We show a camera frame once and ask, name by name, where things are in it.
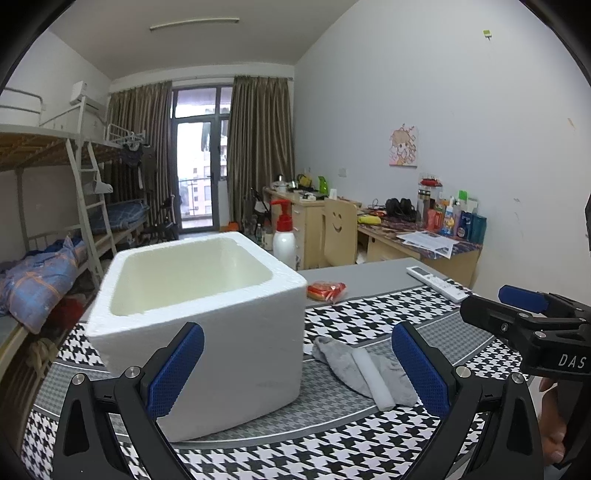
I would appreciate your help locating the green plastic container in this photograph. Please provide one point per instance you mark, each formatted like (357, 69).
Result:
(323, 184)

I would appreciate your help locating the person's right hand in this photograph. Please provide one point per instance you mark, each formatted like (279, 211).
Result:
(553, 434)

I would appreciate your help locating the brown curtain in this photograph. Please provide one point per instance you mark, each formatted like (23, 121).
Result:
(261, 147)
(138, 120)

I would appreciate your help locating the white pump bottle red top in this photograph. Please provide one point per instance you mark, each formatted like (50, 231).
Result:
(284, 249)

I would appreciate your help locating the white foam box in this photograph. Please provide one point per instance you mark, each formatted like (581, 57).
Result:
(231, 332)

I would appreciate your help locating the white air conditioner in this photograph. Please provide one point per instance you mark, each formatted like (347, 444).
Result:
(85, 94)

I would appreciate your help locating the red cloth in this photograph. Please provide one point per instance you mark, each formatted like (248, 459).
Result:
(69, 314)

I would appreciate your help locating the dark blue hanging garment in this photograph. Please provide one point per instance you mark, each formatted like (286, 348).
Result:
(131, 154)

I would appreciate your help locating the wooden chair with smiley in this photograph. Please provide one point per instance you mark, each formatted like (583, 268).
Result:
(339, 226)

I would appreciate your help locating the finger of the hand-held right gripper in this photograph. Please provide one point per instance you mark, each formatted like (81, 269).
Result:
(524, 297)
(498, 318)

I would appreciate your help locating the red snack packet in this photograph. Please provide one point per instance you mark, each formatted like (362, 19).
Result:
(323, 290)

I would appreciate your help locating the black white houndstooth tablecloth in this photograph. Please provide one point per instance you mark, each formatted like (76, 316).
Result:
(360, 318)

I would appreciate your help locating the cluster of toiletry bottles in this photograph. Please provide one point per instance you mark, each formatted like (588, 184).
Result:
(455, 221)

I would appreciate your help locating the ceiling tube light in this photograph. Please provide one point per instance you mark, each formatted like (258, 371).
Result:
(194, 24)

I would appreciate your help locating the glass balcony door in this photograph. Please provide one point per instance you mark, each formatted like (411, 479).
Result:
(201, 152)

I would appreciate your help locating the white remote control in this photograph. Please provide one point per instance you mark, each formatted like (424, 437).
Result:
(438, 282)

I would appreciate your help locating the blue checked blanket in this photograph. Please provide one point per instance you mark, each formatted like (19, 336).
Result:
(37, 286)

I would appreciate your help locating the white metal bunk bed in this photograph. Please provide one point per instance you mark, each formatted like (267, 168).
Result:
(32, 147)
(122, 214)

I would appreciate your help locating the pink cartoon wall poster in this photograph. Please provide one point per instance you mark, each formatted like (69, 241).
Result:
(404, 146)

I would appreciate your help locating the black folding chair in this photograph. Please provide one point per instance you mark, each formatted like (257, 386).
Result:
(164, 224)

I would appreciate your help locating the grey sock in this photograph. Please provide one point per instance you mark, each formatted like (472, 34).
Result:
(341, 360)

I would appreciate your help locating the printed paper sheets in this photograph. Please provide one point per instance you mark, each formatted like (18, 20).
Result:
(427, 242)

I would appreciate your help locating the yellow object on desk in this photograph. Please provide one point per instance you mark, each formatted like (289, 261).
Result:
(369, 220)

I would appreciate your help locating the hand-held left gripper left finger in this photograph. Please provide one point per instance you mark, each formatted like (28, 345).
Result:
(178, 369)

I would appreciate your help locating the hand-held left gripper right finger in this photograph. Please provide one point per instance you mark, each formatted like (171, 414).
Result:
(420, 369)

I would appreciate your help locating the black headphones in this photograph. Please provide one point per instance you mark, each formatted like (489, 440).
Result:
(400, 207)

